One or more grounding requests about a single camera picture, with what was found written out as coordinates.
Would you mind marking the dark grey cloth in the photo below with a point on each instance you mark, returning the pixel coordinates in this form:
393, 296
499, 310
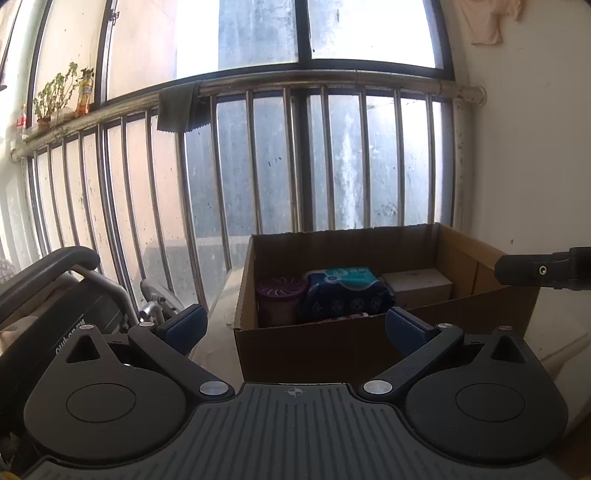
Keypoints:
178, 108

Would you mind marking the blue wet wipes pack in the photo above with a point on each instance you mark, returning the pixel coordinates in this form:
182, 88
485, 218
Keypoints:
346, 295

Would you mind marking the hanging pink garment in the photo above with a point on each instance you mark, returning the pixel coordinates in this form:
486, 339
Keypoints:
485, 23

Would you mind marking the orange drink bottle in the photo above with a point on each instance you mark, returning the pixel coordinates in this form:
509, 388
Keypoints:
84, 94

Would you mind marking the white rectangular carton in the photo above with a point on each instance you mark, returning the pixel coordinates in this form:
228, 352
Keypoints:
418, 286

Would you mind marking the brown cardboard box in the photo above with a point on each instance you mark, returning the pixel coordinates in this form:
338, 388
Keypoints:
323, 350

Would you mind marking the green potted plant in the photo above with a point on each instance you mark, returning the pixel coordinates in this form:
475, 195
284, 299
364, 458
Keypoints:
51, 97

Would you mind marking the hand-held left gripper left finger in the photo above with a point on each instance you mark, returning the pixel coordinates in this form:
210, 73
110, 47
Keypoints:
187, 325

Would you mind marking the metal window railing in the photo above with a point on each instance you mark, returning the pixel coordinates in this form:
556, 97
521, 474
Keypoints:
295, 79

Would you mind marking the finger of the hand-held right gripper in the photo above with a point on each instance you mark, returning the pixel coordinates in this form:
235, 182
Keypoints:
521, 270

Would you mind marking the red label clear bottle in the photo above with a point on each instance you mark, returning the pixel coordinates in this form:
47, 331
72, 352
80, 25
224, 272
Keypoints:
22, 122

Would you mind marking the black folded wheelchair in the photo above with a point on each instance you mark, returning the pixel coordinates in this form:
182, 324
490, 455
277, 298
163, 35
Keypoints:
60, 304

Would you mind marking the purple lid air freshener can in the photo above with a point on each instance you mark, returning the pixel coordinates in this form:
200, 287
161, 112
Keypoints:
279, 300

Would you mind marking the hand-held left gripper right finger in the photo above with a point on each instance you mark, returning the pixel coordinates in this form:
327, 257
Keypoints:
406, 330

